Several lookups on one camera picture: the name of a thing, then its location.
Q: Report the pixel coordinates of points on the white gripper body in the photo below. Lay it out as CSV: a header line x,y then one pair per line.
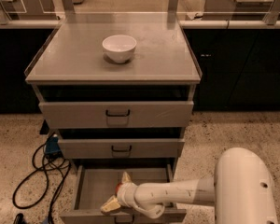
x,y
125,192

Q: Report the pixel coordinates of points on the red apple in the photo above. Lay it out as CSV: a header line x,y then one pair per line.
x,y
117,187

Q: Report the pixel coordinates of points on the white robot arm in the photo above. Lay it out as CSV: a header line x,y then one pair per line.
x,y
241,191

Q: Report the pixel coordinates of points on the grey bottom drawer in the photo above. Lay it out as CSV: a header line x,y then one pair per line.
x,y
95,186

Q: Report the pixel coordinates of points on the grey drawer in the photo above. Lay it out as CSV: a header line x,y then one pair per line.
x,y
95,186
121,143
105,106

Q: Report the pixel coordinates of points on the grey middle drawer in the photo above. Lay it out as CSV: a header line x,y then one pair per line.
x,y
121,143

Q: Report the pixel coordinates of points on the grey drawer cabinet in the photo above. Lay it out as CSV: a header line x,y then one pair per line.
x,y
75,57

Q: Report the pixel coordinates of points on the grey top drawer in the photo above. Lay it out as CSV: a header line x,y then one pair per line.
x,y
105,106

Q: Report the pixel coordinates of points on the blue power box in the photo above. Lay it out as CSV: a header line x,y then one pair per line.
x,y
52,148

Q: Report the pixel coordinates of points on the black object bottom left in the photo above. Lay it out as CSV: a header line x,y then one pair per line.
x,y
19,219

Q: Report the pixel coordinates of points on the white ceramic bowl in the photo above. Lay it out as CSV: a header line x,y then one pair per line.
x,y
119,48

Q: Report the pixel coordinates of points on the background steel table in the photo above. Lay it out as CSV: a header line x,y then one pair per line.
x,y
235,10

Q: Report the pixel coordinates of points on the right glass panel post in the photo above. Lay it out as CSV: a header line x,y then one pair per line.
x,y
173,0

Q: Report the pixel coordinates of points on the white counter rail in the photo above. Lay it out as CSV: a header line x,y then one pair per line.
x,y
183,24

